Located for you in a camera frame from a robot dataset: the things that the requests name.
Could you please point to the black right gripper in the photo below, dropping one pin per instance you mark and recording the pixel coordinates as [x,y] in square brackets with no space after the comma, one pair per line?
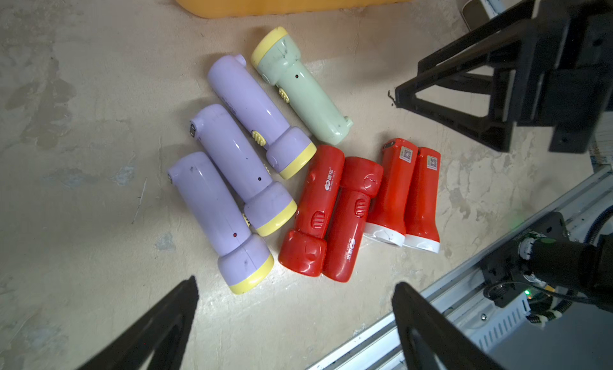
[565,57]

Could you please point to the red flashlight white head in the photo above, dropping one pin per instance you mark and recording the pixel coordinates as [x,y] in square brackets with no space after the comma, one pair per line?
[385,222]

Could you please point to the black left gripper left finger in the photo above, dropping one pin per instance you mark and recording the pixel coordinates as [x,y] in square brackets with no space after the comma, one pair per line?
[160,335]

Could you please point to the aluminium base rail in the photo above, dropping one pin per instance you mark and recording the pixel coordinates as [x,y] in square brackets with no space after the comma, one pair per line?
[540,297]

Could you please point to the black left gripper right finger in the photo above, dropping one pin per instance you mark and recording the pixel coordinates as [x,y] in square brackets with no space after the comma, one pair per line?
[428,339]

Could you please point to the pale green flashlight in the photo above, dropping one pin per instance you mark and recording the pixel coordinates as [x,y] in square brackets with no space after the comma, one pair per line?
[277,59]

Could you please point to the purple flashlight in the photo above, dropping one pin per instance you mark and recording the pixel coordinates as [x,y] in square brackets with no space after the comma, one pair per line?
[244,259]
[267,203]
[288,148]

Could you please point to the red flashlight lower left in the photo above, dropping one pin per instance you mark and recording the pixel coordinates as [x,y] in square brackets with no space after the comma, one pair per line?
[304,247]

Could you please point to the red flashlight rightmost lower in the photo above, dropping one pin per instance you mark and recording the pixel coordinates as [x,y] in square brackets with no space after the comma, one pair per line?
[421,231]

